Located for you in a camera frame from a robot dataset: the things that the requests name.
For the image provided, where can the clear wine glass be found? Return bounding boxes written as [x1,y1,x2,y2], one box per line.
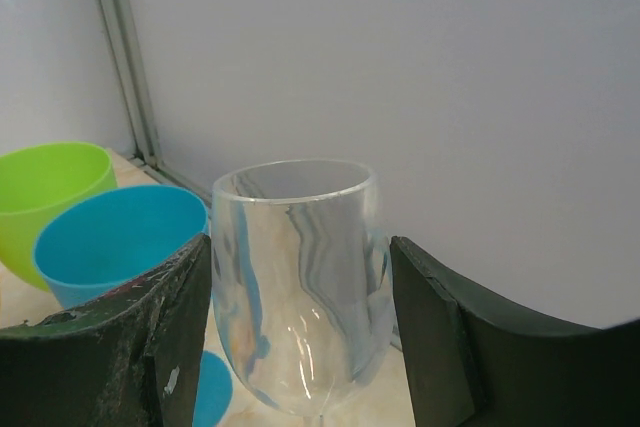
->
[211,159,395,426]

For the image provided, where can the green wine glass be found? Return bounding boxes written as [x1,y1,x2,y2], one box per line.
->
[1,141,117,291]

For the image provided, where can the blue wine glass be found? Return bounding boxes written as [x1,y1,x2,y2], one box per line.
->
[32,184,235,427]

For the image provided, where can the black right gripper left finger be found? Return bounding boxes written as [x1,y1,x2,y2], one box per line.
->
[1,234,211,426]

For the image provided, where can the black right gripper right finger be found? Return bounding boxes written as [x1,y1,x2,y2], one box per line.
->
[390,237,639,426]

